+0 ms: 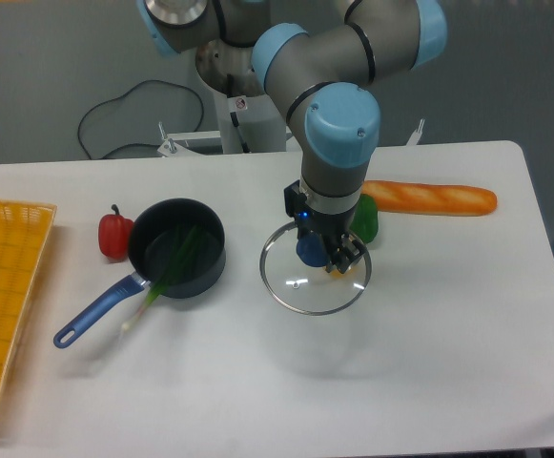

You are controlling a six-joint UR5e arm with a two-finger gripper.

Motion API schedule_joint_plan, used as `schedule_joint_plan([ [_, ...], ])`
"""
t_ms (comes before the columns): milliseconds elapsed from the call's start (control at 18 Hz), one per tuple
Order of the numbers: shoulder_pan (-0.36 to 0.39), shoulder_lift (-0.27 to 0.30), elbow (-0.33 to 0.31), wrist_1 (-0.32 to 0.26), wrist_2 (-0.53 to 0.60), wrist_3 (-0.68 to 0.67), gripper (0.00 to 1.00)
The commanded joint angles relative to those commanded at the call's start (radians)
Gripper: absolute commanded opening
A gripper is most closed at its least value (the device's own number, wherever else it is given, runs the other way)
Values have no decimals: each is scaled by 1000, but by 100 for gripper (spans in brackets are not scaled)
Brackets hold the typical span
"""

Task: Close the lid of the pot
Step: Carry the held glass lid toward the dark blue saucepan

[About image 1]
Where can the green spring onion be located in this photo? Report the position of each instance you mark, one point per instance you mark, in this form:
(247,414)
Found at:
(180,261)

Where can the glass pot lid blue knob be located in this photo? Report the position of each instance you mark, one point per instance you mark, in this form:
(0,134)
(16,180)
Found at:
(290,271)

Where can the red bell pepper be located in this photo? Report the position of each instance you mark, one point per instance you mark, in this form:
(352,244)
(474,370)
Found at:
(113,234)

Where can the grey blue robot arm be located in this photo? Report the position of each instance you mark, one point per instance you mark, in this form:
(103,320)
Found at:
(273,78)

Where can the dark pot blue handle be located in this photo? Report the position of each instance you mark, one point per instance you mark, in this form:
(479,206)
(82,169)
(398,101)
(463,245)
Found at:
(154,234)

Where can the white far right bracket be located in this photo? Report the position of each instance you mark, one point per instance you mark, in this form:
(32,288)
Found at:
(415,138)

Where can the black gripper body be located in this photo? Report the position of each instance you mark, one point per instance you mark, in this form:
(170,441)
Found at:
(329,217)

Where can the orange baguette bread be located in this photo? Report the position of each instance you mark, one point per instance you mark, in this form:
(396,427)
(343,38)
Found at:
(430,199)

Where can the white left pedestal foot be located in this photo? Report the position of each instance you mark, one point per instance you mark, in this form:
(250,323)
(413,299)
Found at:
(205,143)

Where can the green bell pepper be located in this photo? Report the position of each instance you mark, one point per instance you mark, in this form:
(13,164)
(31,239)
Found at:
(365,223)

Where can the yellow bell pepper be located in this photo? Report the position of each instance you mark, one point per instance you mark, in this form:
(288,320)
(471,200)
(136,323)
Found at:
(335,274)

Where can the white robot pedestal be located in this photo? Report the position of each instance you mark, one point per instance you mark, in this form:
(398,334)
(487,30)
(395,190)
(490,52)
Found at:
(247,118)

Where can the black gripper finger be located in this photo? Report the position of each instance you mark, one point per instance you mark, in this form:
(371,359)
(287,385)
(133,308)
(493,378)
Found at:
(350,251)
(330,247)

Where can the yellow woven basket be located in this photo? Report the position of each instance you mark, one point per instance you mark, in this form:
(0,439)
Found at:
(0,305)

